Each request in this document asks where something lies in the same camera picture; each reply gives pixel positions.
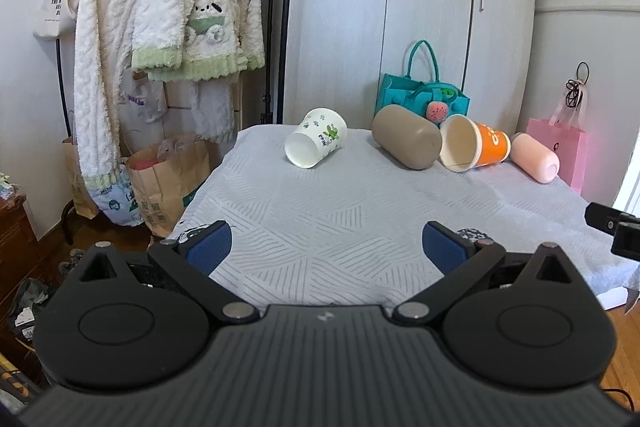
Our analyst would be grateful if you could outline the taupe tumbler cup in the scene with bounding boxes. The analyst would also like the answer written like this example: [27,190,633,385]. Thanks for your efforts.
[371,105,442,170]

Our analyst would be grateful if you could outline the grey patterned tablecloth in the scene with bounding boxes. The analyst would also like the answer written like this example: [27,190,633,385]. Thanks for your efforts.
[172,125,639,308]

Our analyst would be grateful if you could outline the white long fluffy robe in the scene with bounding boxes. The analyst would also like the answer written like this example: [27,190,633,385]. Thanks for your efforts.
[74,0,137,191]

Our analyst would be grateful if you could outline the grey wardrobe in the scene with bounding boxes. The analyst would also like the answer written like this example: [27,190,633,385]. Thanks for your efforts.
[277,0,535,132]

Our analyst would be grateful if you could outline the printed plastic bag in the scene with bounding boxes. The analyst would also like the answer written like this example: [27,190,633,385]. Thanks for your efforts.
[88,165,143,227]

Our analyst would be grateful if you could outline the pink tumbler cup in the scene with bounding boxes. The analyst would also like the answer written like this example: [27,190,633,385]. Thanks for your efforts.
[510,133,560,184]

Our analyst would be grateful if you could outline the brown paper bag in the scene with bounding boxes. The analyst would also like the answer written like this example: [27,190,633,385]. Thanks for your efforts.
[126,134,212,237]

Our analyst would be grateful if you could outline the black hair ties on hook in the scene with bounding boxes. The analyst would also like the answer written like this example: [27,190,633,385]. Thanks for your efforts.
[564,60,591,108]

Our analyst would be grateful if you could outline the orange paper cup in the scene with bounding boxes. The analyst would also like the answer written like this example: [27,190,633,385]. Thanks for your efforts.
[439,115,511,172]

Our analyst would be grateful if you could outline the black tripod stand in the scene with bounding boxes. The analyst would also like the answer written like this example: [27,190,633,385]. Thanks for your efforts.
[258,0,292,126]

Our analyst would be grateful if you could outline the teal felt handbag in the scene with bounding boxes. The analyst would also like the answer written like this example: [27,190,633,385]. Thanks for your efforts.
[374,40,470,127]

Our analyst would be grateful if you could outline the white paper cup green print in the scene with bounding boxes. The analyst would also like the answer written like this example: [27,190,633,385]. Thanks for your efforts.
[284,108,348,169]

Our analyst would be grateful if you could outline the black coat rack pole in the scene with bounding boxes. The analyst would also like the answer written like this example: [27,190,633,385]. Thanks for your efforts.
[55,39,75,245]

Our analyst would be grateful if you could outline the pink paper gift bag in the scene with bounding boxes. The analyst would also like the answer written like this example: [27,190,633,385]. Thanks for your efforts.
[526,101,588,194]

